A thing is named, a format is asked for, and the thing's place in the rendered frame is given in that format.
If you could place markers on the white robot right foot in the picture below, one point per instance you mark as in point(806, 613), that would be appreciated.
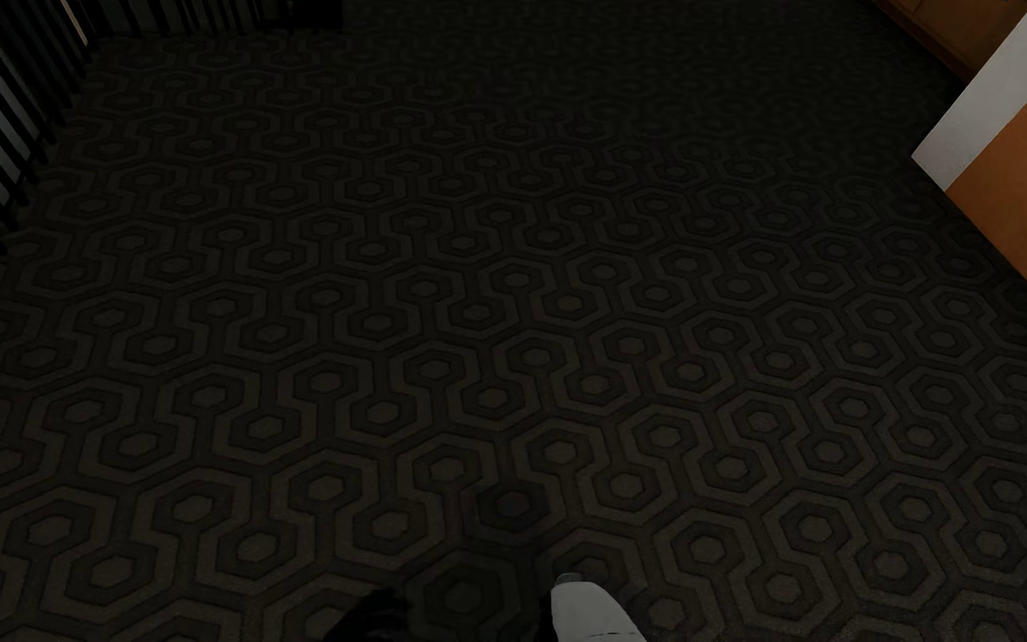
point(589, 615)

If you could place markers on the black robot left foot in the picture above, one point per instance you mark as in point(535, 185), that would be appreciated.
point(371, 620)

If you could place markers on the orange wooden door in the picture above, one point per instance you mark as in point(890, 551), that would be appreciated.
point(959, 27)

